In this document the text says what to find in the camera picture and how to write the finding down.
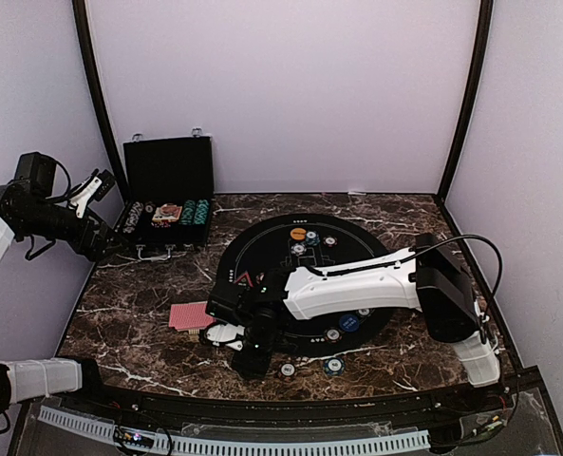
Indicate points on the red dice set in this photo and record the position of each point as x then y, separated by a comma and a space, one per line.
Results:
161, 225

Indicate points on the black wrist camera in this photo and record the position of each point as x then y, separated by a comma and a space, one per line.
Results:
231, 303
36, 171

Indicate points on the green chip row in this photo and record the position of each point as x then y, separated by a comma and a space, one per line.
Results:
201, 213
188, 212

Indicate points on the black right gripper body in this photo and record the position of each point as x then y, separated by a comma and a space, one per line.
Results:
262, 339

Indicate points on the white slotted cable duct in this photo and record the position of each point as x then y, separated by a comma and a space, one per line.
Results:
245, 442

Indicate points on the round black poker mat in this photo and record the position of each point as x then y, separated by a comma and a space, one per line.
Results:
267, 246

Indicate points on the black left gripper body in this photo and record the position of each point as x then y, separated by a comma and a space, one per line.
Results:
84, 248

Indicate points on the clear round dealer button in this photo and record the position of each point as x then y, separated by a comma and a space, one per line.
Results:
169, 209

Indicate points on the green blue chip stack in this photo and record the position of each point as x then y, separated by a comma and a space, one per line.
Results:
334, 366

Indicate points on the green chip row left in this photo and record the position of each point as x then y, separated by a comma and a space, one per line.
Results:
188, 212

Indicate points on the blue small blind button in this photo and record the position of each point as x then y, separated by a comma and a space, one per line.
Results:
349, 323

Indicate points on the blue orange chip row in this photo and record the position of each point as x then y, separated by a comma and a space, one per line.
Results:
133, 217

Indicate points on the black poker chip case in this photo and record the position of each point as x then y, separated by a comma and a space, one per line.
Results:
164, 171

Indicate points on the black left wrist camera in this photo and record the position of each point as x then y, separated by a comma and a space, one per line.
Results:
36, 171

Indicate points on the red backed card deck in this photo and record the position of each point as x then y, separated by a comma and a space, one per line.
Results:
189, 318

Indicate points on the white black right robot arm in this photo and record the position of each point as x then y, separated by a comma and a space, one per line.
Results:
426, 277

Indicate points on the brown white chip stack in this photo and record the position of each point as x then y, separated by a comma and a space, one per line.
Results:
286, 371

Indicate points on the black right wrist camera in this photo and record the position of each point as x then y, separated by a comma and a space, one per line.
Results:
231, 303

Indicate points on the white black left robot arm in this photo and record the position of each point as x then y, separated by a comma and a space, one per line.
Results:
23, 215

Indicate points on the cased playing card deck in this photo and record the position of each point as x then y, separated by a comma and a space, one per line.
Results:
159, 216

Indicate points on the green chip row right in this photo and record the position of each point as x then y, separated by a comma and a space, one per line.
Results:
201, 213

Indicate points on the orange big blind button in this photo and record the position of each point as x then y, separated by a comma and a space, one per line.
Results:
298, 234

